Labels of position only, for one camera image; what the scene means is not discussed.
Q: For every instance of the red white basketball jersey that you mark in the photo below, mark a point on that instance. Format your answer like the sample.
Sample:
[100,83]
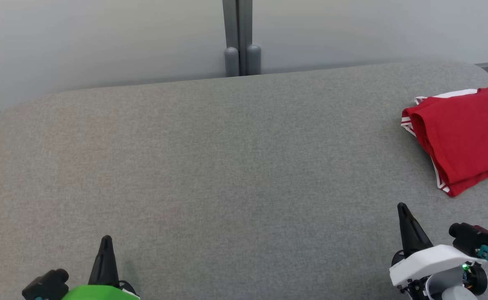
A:
[464,137]

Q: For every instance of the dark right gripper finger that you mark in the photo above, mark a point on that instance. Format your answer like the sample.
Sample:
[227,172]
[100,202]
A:
[405,237]
[419,237]

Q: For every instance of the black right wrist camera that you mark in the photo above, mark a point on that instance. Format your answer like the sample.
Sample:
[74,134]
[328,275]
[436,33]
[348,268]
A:
[473,239]

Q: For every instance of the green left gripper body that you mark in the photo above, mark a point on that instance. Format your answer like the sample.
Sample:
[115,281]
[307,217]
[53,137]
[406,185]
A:
[98,293]

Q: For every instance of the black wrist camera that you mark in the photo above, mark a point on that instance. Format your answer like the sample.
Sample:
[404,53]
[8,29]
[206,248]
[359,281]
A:
[46,285]
[473,239]

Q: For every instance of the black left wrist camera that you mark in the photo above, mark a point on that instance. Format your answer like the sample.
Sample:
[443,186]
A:
[46,285]

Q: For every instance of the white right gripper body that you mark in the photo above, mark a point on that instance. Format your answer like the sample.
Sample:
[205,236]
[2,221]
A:
[427,262]

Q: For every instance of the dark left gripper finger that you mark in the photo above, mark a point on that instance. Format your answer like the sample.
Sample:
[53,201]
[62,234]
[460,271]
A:
[99,266]
[110,266]

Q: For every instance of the red white shorts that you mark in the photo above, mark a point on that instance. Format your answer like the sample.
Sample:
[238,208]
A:
[452,93]

